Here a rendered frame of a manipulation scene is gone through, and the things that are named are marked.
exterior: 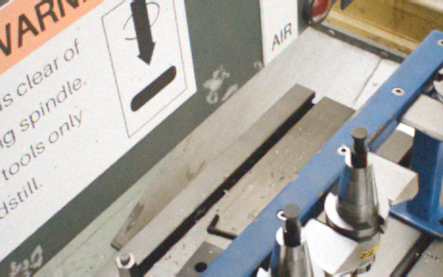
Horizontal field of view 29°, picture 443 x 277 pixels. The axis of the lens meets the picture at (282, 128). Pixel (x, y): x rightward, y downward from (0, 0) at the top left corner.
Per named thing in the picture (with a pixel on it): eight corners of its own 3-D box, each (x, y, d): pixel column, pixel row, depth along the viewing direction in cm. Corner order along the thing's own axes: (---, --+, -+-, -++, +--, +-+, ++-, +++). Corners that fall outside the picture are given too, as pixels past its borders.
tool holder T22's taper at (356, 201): (356, 182, 88) (358, 135, 83) (388, 206, 86) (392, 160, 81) (325, 204, 86) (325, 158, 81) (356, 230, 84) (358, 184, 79)
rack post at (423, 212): (460, 217, 126) (487, 62, 105) (442, 241, 123) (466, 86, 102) (401, 188, 130) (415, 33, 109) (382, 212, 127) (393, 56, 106)
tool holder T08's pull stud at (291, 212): (290, 224, 76) (290, 199, 73) (305, 235, 75) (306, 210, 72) (277, 237, 75) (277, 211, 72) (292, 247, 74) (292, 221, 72)
